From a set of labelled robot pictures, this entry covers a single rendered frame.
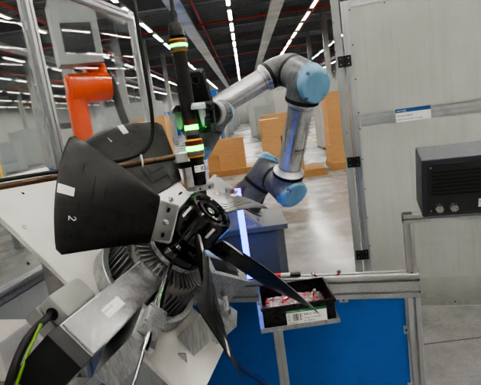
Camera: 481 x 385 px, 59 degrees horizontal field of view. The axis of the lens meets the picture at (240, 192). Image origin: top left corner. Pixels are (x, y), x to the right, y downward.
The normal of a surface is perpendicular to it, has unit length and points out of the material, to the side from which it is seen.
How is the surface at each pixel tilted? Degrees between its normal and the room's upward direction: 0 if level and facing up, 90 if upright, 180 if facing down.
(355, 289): 90
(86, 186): 78
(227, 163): 90
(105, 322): 50
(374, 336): 90
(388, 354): 90
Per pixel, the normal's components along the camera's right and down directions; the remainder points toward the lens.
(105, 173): 0.74, -0.25
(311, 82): 0.49, 0.40
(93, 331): 0.65, -0.70
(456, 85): -0.23, 0.20
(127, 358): -0.02, 0.39
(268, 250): 0.03, 0.18
